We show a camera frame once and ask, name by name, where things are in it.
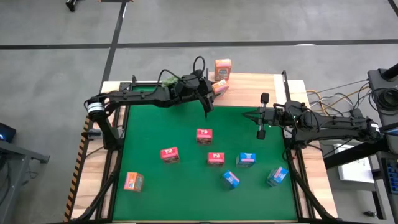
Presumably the black device with blue light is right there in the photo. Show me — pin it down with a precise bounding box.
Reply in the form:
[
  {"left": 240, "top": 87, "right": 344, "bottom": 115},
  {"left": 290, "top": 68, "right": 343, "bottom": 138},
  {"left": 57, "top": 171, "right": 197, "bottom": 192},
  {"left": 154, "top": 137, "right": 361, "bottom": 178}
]
[{"left": 0, "top": 122, "right": 17, "bottom": 143}]

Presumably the blue Rice Krispies cereal box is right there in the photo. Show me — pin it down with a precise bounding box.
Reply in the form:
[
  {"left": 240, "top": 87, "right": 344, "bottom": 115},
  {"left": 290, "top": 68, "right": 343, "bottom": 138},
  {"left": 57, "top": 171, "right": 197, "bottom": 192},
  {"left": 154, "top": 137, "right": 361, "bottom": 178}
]
[
  {"left": 266, "top": 166, "right": 289, "bottom": 187},
  {"left": 235, "top": 152, "right": 257, "bottom": 168},
  {"left": 221, "top": 170, "right": 241, "bottom": 190}
]

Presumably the black keyboard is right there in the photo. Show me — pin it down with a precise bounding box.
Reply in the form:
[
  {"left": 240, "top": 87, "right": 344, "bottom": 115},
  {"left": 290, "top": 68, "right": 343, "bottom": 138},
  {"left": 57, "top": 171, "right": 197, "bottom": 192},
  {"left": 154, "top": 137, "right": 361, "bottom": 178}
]
[{"left": 381, "top": 157, "right": 398, "bottom": 195}]

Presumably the orange Mini Wheats cereal box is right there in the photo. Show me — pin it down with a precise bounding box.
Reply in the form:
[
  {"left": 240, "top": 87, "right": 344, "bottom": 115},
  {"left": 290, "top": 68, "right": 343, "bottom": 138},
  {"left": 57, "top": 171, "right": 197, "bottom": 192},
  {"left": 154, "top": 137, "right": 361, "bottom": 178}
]
[
  {"left": 211, "top": 79, "right": 230, "bottom": 96},
  {"left": 123, "top": 171, "right": 145, "bottom": 192},
  {"left": 214, "top": 58, "right": 233, "bottom": 82}
]

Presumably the black cable coil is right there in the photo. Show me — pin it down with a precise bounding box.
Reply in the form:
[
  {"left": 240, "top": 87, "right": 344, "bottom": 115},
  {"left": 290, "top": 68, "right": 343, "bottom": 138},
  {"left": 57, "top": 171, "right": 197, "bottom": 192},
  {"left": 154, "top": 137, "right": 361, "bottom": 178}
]
[{"left": 369, "top": 86, "right": 398, "bottom": 113}]

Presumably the grey metal desk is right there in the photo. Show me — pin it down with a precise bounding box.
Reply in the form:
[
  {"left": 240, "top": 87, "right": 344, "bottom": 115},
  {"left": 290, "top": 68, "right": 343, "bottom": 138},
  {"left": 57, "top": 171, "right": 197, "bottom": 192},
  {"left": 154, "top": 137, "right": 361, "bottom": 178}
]
[{"left": 0, "top": 139, "right": 50, "bottom": 224}]

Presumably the wooden shelf board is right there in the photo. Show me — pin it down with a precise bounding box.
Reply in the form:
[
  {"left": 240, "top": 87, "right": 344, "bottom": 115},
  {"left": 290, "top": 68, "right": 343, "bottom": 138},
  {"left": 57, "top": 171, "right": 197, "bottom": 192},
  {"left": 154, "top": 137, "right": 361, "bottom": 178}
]
[{"left": 206, "top": 72, "right": 289, "bottom": 110}]

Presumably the white paper sheet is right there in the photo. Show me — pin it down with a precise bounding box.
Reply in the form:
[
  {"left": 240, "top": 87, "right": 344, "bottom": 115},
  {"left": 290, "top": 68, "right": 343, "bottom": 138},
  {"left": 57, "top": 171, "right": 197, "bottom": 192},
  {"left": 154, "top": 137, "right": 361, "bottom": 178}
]
[{"left": 333, "top": 142, "right": 376, "bottom": 184}]

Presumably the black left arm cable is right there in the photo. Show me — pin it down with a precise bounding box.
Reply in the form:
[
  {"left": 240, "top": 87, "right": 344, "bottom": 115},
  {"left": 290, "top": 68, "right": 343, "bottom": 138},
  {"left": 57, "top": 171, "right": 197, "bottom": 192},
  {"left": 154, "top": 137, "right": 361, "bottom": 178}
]
[{"left": 192, "top": 55, "right": 207, "bottom": 75}]

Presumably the red Froot Loops cereal box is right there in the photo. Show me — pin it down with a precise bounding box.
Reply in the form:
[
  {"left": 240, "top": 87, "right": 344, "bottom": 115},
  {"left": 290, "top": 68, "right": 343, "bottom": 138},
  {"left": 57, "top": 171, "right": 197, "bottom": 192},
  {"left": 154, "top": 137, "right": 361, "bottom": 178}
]
[
  {"left": 160, "top": 146, "right": 181, "bottom": 164},
  {"left": 207, "top": 152, "right": 225, "bottom": 167},
  {"left": 195, "top": 128, "right": 213, "bottom": 146}
]

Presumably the black equipment stand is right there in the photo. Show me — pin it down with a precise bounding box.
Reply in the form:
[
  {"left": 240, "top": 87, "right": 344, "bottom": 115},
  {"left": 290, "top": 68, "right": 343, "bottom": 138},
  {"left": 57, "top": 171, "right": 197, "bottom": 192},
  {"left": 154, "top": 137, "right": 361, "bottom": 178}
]
[{"left": 366, "top": 63, "right": 398, "bottom": 125}]

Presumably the black stand beam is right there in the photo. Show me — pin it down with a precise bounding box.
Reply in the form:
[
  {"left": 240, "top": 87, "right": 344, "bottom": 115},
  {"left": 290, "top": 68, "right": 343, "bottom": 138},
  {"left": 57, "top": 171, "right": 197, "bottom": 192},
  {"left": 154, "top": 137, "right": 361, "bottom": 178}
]
[{"left": 323, "top": 135, "right": 398, "bottom": 170}]

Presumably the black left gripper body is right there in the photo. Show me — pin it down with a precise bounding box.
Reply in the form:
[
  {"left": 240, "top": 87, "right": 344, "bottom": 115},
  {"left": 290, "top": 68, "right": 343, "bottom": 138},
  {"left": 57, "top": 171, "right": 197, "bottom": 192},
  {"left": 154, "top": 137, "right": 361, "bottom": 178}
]
[{"left": 182, "top": 70, "right": 216, "bottom": 113}]

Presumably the dark tablet screen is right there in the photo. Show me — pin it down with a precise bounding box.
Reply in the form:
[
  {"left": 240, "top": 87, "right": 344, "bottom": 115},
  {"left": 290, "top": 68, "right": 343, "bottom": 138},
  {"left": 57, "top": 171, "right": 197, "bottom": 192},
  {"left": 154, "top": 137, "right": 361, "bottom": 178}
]
[{"left": 377, "top": 122, "right": 398, "bottom": 138}]

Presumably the green plant in white pot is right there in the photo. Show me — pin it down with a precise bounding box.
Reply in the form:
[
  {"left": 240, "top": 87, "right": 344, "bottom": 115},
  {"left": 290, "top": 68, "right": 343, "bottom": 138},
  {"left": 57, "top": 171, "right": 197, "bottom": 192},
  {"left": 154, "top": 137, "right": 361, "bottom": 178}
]
[{"left": 161, "top": 77, "right": 180, "bottom": 88}]

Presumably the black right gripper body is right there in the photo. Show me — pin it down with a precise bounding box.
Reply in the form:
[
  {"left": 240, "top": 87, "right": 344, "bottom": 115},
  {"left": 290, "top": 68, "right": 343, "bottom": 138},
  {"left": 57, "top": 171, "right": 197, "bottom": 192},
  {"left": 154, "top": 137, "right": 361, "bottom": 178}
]
[{"left": 256, "top": 92, "right": 284, "bottom": 141}]

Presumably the black table frame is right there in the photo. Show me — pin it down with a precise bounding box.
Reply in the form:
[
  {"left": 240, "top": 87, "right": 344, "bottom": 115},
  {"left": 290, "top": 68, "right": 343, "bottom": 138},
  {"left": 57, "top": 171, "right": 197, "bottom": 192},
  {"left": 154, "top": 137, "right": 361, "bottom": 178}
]
[{"left": 70, "top": 74, "right": 338, "bottom": 224}]

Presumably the yellow black hazard strip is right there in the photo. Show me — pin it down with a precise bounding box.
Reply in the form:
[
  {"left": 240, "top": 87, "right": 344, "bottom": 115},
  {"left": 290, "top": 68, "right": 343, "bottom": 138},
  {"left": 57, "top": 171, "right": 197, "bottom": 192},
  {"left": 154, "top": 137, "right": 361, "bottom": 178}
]
[{"left": 63, "top": 116, "right": 91, "bottom": 222}]

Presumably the green table mat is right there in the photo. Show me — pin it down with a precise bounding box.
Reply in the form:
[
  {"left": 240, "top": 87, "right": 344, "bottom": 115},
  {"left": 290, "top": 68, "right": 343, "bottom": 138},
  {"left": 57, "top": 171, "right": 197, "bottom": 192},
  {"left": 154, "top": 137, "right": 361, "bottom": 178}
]
[{"left": 112, "top": 85, "right": 299, "bottom": 222}]

